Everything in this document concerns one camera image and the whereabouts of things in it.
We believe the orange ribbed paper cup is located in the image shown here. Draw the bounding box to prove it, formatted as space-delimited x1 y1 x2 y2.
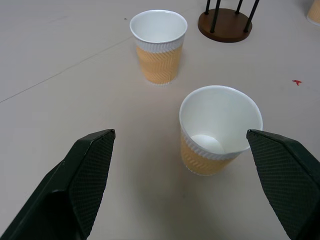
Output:
129 9 188 87
179 85 264 176
306 0 320 25

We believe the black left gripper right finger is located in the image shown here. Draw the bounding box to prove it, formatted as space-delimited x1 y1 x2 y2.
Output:
246 128 320 240

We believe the brown wooden stand base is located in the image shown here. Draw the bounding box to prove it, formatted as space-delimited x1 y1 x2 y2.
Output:
197 0 261 44

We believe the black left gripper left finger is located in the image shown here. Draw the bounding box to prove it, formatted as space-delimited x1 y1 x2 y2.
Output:
0 128 116 240

